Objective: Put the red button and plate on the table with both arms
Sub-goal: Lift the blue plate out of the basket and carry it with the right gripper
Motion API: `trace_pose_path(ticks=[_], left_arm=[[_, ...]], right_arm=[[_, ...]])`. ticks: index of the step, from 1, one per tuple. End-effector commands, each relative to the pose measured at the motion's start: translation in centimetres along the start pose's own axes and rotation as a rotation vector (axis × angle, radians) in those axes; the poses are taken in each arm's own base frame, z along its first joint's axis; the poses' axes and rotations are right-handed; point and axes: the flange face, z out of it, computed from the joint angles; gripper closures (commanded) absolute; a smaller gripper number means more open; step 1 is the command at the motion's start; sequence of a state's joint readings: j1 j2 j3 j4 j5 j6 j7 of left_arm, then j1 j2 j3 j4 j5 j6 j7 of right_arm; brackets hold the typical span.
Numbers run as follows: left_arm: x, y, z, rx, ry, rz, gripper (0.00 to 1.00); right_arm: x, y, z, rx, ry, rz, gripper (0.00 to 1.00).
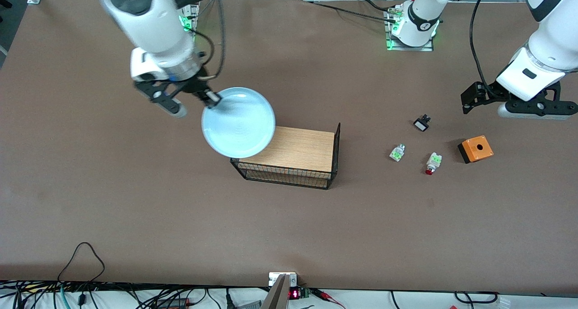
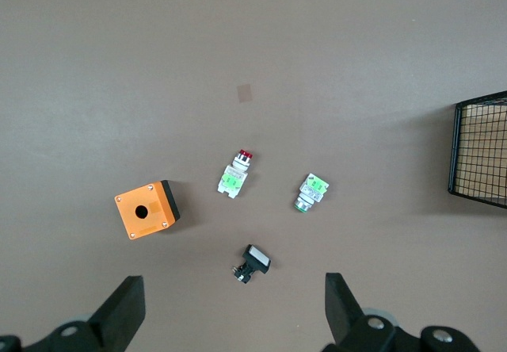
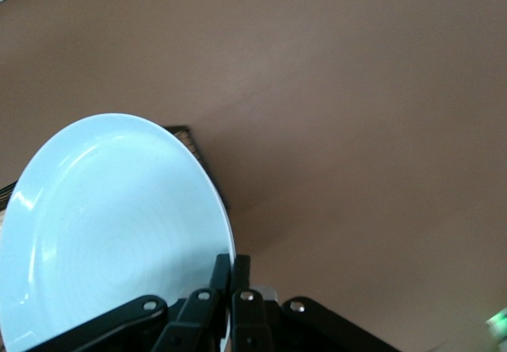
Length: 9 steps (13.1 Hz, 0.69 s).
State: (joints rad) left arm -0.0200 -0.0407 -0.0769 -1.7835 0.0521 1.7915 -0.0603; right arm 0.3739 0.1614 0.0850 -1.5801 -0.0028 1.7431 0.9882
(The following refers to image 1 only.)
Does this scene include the light blue plate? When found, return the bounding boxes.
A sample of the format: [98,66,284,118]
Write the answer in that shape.
[201,87,276,159]

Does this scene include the red push button switch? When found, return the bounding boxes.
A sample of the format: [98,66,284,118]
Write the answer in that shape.
[425,152,443,176]

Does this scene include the red clip leads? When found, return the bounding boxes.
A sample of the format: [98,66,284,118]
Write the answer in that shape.
[312,289,346,309]

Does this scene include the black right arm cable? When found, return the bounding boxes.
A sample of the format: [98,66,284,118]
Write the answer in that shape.
[199,0,226,80]
[189,28,215,72]

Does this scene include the orange button enclosure box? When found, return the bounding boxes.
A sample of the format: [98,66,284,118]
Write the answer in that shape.
[457,136,494,164]

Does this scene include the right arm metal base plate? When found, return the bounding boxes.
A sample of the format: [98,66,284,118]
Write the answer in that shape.
[181,3,200,33]

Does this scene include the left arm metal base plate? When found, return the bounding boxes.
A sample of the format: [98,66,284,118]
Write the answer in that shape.
[384,9,434,52]

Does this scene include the black wire rack wooden shelf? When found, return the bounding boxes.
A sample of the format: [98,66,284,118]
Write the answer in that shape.
[229,122,341,190]

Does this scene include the black table cable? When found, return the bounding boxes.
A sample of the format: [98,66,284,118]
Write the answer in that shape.
[309,1,398,24]
[359,0,409,12]

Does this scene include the small metal bracket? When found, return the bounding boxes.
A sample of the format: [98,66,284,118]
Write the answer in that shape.
[269,272,298,287]

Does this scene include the black coiled cable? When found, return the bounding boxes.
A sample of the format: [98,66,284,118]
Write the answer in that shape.
[454,291,499,304]

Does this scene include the black looped cable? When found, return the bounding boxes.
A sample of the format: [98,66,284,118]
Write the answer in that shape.
[58,242,106,285]

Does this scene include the grey camera mount bar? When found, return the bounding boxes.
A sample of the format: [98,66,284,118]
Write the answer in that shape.
[261,274,289,309]

